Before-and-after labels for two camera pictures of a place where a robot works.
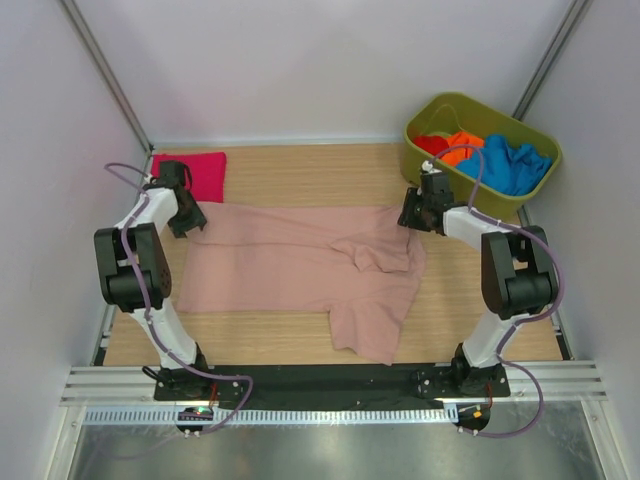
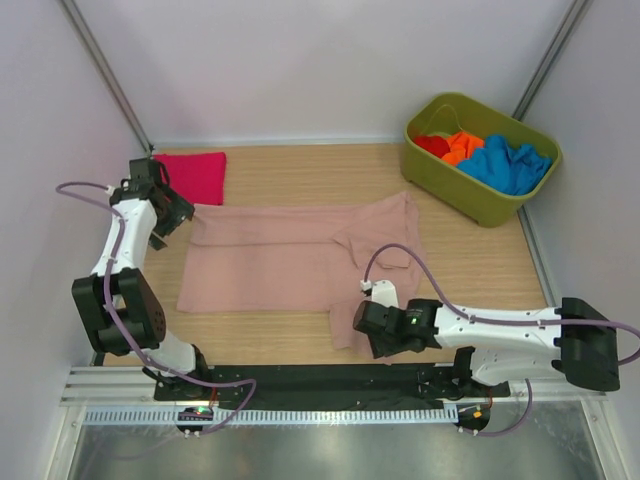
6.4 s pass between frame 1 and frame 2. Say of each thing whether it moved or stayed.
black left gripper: moved
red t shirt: stayed
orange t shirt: stayed
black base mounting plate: stayed
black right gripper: moved
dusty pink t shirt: stayed
